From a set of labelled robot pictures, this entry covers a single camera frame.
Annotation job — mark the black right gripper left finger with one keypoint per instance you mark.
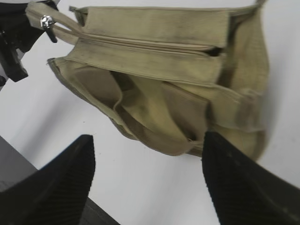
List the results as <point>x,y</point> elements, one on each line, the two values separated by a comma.
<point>55,194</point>

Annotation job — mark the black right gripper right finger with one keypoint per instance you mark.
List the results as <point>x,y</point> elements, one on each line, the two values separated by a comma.
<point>243,192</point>

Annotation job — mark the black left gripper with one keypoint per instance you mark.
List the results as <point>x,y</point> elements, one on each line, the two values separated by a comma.
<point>17,36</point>

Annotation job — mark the silver zipper pull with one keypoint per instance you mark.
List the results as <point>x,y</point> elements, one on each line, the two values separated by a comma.
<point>46,23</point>

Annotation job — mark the yellow canvas bag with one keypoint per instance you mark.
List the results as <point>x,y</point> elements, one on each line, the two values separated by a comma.
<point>165,76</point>

